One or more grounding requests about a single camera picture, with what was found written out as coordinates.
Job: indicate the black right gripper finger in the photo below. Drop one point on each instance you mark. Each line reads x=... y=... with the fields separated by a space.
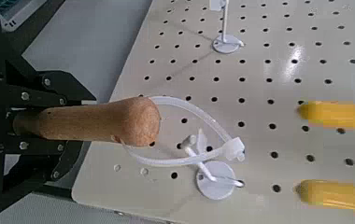
x=48 y=90
x=41 y=155

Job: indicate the white zip tie loop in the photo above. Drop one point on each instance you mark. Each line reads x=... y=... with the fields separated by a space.
x=234 y=148

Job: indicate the dark blue plastic crate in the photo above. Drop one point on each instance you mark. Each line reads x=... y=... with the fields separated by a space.
x=20 y=17

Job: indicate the white pegboard hook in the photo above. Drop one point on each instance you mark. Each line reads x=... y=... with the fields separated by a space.
x=227 y=45
x=216 y=186

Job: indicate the beige perforated pegboard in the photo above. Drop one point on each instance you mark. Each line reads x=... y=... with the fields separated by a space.
x=315 y=102

